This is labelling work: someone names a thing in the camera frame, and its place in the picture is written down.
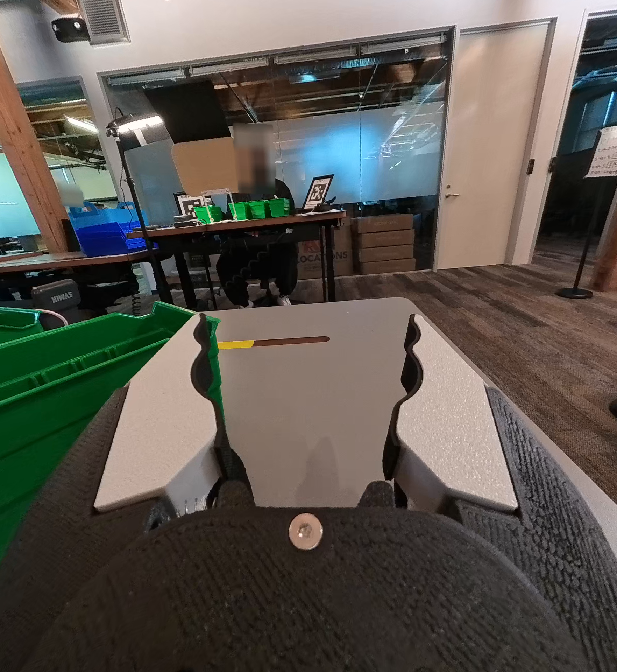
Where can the long wooden-edged desk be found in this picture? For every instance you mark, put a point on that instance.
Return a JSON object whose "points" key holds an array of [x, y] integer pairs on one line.
{"points": [[245, 223], [51, 260]]}

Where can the tan board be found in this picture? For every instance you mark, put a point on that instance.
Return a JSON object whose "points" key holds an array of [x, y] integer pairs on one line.
{"points": [[203, 165]]}

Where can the cardboard box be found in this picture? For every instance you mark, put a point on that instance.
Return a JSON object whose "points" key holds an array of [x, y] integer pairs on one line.
{"points": [[324, 257]]}

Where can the black whiteboard stand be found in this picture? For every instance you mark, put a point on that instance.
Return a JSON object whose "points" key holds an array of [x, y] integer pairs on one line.
{"points": [[584, 252]]}

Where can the black zip case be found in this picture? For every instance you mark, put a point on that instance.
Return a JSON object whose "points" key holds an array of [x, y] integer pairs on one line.
{"points": [[56, 299]]}

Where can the black panel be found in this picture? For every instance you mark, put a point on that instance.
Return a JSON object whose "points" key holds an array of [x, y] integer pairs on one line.
{"points": [[193, 110]]}

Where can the black light stand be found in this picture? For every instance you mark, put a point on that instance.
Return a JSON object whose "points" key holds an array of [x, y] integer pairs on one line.
{"points": [[130, 122]]}

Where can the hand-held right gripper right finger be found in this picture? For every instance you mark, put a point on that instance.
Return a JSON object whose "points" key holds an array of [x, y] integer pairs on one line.
{"points": [[455, 430]]}

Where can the plain wooden post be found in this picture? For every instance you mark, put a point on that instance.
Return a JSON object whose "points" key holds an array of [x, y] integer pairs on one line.
{"points": [[14, 131]]}

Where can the white door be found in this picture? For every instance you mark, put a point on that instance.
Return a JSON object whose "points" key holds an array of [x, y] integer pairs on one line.
{"points": [[492, 147]]}

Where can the stack of blue bins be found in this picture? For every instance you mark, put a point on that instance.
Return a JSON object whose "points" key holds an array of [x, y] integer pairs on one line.
{"points": [[104, 231]]}

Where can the framed fiducial tag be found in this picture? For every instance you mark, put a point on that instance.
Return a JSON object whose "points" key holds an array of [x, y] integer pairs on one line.
{"points": [[319, 191], [190, 206]]}

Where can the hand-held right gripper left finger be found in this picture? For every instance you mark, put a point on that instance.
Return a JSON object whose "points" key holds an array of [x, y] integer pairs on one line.
{"points": [[156, 420]]}

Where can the grey metal vent grille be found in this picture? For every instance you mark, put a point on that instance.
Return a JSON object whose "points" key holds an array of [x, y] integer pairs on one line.
{"points": [[104, 21]]}

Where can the yellow tape strip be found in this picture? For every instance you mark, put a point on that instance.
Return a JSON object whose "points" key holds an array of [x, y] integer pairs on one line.
{"points": [[235, 345]]}

